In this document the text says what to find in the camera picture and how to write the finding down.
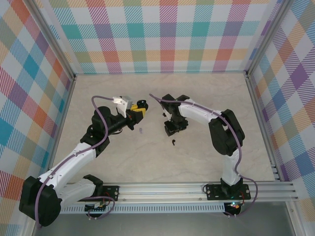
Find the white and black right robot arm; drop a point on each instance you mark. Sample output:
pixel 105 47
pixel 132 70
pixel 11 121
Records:
pixel 226 137

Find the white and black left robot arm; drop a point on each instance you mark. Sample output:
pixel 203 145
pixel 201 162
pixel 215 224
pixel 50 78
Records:
pixel 69 162

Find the grey metal shelf panel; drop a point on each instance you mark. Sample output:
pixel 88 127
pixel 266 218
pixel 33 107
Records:
pixel 160 225

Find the aluminium left side rail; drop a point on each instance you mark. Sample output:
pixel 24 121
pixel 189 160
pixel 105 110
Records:
pixel 67 98

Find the aluminium mounting rail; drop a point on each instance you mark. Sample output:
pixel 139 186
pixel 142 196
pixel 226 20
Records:
pixel 160 191

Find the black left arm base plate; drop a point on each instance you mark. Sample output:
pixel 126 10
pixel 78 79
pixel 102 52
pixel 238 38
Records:
pixel 114 190

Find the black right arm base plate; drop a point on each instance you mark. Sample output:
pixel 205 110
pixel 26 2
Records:
pixel 212 191

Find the aluminium right side rail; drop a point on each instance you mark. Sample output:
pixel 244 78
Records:
pixel 256 98

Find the aluminium left frame post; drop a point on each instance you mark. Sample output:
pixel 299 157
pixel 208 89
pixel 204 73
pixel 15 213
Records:
pixel 53 37

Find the aluminium frame post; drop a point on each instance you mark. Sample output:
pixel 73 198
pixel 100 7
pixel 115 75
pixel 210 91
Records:
pixel 265 37
pixel 53 37

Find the aluminium right frame post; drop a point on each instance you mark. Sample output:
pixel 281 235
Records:
pixel 265 37

